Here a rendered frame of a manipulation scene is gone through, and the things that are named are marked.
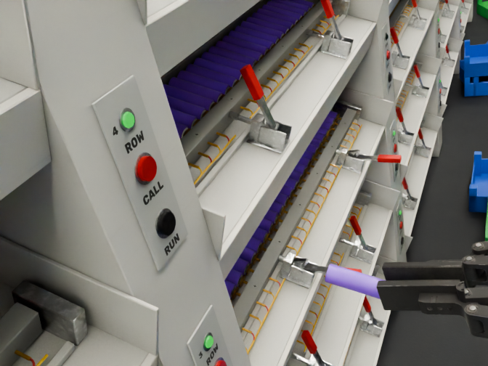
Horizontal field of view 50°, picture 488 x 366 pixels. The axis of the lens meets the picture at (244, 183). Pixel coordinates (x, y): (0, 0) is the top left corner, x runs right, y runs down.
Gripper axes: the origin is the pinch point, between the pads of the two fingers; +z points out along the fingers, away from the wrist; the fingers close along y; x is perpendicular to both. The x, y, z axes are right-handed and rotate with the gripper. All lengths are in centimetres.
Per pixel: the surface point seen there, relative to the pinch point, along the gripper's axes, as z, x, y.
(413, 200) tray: 23, 45, -80
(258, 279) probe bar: 20.2, 3.2, -4.5
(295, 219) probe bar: 19.7, 3.5, -16.5
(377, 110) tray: 16, 5, -52
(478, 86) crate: 13, 54, -169
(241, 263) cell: 22.9, 2.2, -6.0
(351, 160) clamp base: 17.2, 5.8, -35.1
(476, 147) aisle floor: 12, 58, -129
